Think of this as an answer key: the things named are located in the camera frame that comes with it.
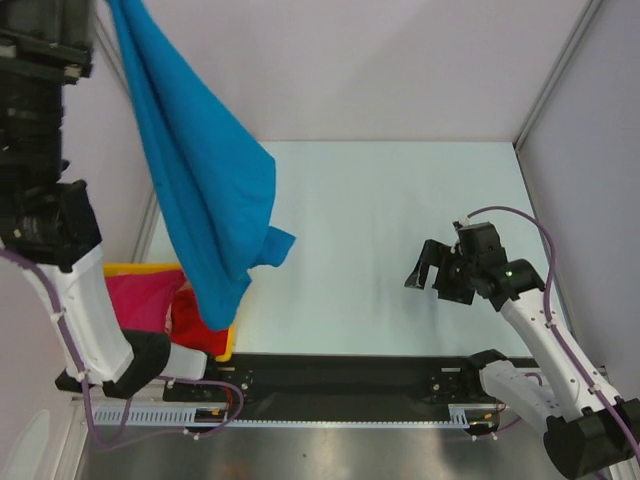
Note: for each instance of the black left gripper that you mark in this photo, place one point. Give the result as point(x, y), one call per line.
point(51, 36)

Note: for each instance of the yellow plastic bin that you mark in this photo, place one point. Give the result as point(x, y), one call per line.
point(115, 269)

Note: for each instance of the red t-shirt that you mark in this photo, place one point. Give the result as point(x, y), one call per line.
point(189, 330)

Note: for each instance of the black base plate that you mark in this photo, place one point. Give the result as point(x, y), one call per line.
point(333, 382)

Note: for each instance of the right aluminium frame post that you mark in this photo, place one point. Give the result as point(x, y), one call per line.
point(560, 67)

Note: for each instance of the blue t-shirt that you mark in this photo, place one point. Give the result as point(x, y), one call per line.
point(215, 184)

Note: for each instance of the magenta t-shirt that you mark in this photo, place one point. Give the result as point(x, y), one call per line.
point(143, 301)

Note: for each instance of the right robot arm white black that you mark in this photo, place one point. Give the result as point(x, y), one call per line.
point(584, 423)

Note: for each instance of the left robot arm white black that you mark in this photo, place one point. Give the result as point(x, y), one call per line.
point(48, 227)

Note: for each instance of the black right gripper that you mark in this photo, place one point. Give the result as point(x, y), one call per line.
point(435, 253)

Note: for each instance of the grey slotted cable duct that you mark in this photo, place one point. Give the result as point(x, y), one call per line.
point(452, 415)

